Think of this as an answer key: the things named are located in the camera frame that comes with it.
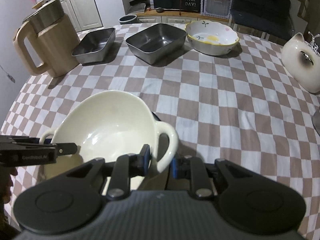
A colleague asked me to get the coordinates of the steel rectangular tray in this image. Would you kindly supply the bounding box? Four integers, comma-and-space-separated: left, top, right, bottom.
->
126, 23, 187, 64
72, 28, 116, 64

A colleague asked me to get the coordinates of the beige thermos jug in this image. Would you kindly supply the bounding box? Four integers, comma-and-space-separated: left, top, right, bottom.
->
13, 0, 80, 77

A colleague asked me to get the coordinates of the white cat-shaped ceramic cover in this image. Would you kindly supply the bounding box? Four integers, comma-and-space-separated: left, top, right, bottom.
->
281, 33, 320, 94

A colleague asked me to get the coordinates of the cream two-handled bowl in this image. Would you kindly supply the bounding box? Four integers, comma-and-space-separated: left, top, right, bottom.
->
40, 90, 178, 179

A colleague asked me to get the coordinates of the small oval steel bowl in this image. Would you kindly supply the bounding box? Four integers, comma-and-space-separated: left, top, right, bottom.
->
312, 108, 320, 135

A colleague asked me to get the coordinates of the silver balloon-dog figurine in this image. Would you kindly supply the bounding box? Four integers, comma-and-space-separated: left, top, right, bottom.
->
308, 31, 320, 55

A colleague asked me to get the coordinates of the grey waste bin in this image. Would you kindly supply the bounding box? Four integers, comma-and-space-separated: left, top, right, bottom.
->
119, 15, 139, 25

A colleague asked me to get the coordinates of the dark blue folding chair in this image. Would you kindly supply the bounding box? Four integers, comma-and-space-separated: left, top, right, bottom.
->
231, 0, 293, 41

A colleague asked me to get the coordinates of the checkered tablecloth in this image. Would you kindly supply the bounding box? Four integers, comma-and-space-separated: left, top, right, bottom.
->
1, 24, 319, 239

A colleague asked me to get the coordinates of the floral yellow-rimmed bowl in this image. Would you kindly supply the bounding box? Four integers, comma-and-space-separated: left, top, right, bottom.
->
185, 20, 240, 56

